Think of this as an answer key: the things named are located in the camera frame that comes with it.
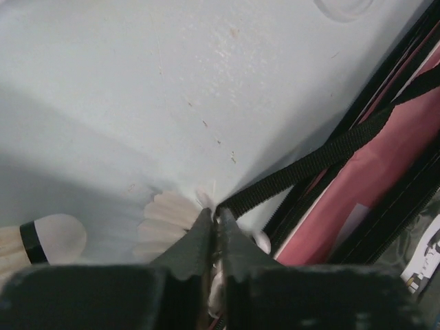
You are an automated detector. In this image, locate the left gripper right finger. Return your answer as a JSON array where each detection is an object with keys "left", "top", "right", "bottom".
[{"left": 218, "top": 208, "right": 275, "bottom": 329}]

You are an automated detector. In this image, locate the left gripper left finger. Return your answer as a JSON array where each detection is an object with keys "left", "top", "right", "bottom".
[{"left": 151, "top": 208, "right": 214, "bottom": 329}]

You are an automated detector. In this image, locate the white feather shuttlecock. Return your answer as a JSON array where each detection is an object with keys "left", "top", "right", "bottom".
[
  {"left": 133, "top": 184, "right": 271, "bottom": 318},
  {"left": 1, "top": 214, "right": 87, "bottom": 281}
]

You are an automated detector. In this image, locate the black SPORT racket bag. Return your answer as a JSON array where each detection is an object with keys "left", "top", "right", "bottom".
[{"left": 219, "top": 0, "right": 440, "bottom": 303}]

